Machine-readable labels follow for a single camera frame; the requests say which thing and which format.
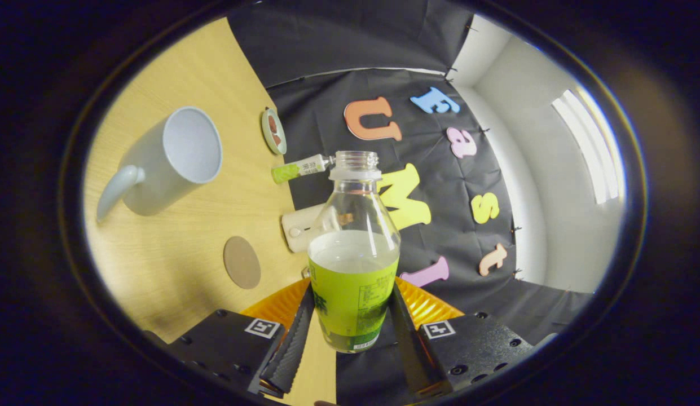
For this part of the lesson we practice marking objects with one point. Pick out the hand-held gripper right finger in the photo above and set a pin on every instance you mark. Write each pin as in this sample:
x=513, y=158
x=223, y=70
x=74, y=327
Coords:
x=409, y=349

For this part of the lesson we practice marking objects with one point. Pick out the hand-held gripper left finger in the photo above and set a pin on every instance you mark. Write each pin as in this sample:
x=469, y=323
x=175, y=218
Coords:
x=293, y=349

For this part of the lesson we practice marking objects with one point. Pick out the clear juice bottle green label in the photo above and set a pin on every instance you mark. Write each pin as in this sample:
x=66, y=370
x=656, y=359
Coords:
x=352, y=299

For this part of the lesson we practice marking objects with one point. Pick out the round brown coaster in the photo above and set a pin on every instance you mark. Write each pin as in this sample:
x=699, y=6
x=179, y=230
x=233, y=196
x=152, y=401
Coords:
x=242, y=263

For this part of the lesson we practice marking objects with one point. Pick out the white ceramic cup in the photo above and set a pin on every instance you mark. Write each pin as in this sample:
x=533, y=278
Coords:
x=158, y=163

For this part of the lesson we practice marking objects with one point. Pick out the small capped white-green bottle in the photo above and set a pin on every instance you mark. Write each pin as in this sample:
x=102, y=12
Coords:
x=299, y=168

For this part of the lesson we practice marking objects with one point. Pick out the white toaster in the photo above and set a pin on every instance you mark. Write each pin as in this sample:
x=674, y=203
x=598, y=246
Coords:
x=299, y=228

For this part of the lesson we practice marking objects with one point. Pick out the light wooden table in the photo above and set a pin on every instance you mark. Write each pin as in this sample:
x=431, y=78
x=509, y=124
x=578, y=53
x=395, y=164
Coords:
x=175, y=265

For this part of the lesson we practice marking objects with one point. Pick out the brown meat piece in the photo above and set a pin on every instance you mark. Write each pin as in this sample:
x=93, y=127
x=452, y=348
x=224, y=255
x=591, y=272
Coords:
x=277, y=139
x=272, y=123

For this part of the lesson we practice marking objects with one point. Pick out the pale green plate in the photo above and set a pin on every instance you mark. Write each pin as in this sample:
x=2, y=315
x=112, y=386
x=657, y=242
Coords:
x=267, y=135

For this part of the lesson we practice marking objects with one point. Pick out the ceiling light panel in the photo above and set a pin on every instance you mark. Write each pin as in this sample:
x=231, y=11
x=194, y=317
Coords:
x=589, y=146

